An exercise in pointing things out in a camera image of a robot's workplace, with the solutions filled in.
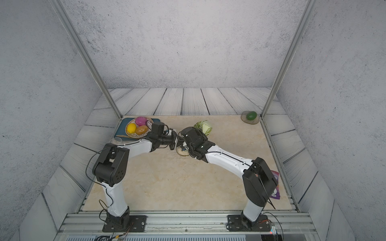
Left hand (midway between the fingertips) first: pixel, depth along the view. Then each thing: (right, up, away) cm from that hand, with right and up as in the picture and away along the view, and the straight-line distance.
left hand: (189, 140), depth 88 cm
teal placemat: (-51, +4, +23) cm, 56 cm away
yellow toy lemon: (-42, +7, +19) cm, 46 cm away
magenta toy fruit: (-36, +12, +22) cm, 44 cm away
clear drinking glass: (-50, -2, +15) cm, 53 cm away
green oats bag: (+9, +7, -10) cm, 15 cm away
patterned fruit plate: (-31, +10, +26) cm, 42 cm away
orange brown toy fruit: (-35, +6, +19) cm, 40 cm away
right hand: (+7, +8, -6) cm, 13 cm away
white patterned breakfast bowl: (-5, -9, +7) cm, 12 cm away
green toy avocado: (+46, +16, +26) cm, 55 cm away
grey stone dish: (+41, +15, +30) cm, 53 cm away
